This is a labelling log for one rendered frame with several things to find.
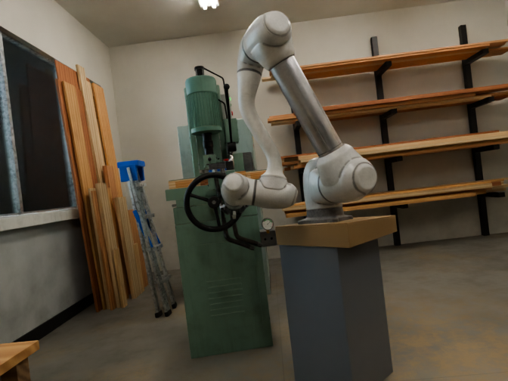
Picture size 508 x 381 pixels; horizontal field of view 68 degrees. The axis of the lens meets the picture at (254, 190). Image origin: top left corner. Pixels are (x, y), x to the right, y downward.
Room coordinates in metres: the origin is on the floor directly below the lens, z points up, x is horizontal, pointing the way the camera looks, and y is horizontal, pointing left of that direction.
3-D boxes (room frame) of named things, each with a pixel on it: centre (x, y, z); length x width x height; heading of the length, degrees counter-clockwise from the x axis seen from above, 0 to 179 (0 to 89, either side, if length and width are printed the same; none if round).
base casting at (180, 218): (2.29, 0.24, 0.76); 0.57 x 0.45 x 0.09; 5
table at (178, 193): (2.06, 0.17, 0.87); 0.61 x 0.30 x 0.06; 95
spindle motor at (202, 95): (2.17, 0.23, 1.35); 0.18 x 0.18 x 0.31
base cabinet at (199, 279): (2.29, 0.24, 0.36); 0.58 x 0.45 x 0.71; 5
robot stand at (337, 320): (1.62, -0.29, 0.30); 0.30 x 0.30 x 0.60; 43
